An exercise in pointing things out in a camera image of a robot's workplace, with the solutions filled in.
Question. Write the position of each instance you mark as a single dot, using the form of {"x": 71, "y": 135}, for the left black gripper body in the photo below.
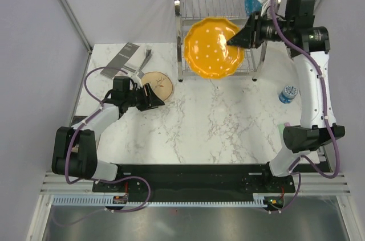
{"x": 136, "y": 98}

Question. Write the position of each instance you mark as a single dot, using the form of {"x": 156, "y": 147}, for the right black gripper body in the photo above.
{"x": 265, "y": 30}

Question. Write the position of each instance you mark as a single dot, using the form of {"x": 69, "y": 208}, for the orange polka dot plate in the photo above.
{"x": 206, "y": 51}

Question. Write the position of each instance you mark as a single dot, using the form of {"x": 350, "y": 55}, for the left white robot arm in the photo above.
{"x": 75, "y": 148}

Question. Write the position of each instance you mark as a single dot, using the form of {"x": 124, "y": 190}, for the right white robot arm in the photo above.
{"x": 318, "y": 125}

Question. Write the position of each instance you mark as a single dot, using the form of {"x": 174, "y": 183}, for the stainless steel dish rack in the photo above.
{"x": 189, "y": 12}

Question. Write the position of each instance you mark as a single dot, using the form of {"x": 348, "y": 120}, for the beige bird plate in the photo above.
{"x": 160, "y": 83}

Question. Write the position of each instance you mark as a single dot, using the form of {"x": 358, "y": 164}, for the grey spiral bound booklet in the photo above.
{"x": 128, "y": 60}

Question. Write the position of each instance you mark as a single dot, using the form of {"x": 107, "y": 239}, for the Tale of Two Cities book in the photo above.
{"x": 77, "y": 119}

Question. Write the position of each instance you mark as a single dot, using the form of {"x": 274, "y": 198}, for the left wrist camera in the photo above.
{"x": 137, "y": 78}

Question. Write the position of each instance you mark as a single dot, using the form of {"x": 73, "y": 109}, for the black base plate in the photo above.
{"x": 193, "y": 182}

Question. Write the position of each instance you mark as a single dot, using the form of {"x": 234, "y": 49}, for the white slotted cable duct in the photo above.
{"x": 112, "y": 201}

